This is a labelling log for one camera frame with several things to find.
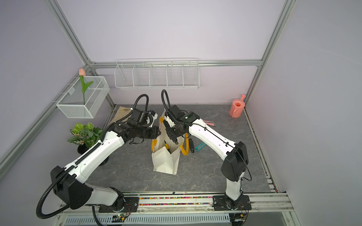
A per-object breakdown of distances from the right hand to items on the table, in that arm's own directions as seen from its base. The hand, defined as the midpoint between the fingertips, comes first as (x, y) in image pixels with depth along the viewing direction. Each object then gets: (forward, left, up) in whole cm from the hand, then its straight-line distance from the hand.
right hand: (170, 133), depth 80 cm
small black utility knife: (+1, -12, -18) cm, 22 cm away
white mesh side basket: (+11, +54, +13) cm, 57 cm away
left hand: (-2, +5, +2) cm, 6 cm away
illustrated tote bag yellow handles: (-11, +2, 0) cm, 11 cm away
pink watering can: (+28, -47, -9) cm, 56 cm away
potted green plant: (-4, +45, +3) cm, 46 cm away
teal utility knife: (+1, -18, -18) cm, 26 cm away
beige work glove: (+33, +45, -19) cm, 59 cm away
